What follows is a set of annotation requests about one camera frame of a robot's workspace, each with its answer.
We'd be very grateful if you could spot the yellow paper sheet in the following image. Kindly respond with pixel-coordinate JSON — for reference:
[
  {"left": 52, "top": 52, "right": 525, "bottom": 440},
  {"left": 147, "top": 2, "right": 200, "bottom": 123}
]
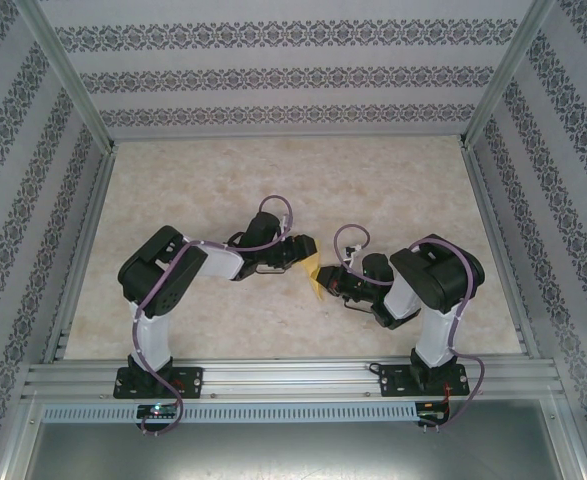
[{"left": 297, "top": 248, "right": 333, "bottom": 302}]

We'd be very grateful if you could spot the grey metal sheet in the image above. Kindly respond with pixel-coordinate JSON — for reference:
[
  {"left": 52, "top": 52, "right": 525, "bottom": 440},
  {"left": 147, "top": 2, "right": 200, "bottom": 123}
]
[{"left": 22, "top": 422, "right": 574, "bottom": 480}]

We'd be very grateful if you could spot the small circuit board green light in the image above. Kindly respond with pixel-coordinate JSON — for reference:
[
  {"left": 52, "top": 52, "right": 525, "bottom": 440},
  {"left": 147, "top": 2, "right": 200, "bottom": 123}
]
[{"left": 136, "top": 403, "right": 180, "bottom": 419}]

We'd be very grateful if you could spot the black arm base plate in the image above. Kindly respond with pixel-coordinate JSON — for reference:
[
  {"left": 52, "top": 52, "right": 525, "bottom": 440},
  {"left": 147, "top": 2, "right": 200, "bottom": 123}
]
[
  {"left": 114, "top": 366, "right": 205, "bottom": 400},
  {"left": 380, "top": 363, "right": 469, "bottom": 399}
]

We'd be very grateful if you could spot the aluminium mounting rail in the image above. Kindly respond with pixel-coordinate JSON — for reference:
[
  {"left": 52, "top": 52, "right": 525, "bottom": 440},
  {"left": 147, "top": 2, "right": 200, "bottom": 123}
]
[{"left": 22, "top": 357, "right": 564, "bottom": 401}]

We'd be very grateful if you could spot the slotted grey cable tray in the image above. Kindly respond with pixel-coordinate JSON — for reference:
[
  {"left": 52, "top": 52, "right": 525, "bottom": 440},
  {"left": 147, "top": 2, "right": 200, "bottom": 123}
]
[{"left": 40, "top": 402, "right": 422, "bottom": 424}]

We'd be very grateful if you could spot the aluminium frame side rail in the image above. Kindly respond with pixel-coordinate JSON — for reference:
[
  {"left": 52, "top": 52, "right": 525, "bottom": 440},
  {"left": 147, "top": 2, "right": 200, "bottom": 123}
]
[
  {"left": 462, "top": 142, "right": 542, "bottom": 360},
  {"left": 42, "top": 142, "right": 119, "bottom": 364}
]

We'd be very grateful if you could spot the aluminium frame post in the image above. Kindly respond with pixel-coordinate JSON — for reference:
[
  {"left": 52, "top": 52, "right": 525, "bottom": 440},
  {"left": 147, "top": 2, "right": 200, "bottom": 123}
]
[
  {"left": 20, "top": 0, "right": 119, "bottom": 154},
  {"left": 542, "top": 397, "right": 587, "bottom": 480},
  {"left": 0, "top": 394, "right": 44, "bottom": 480},
  {"left": 460, "top": 0, "right": 559, "bottom": 151}
]

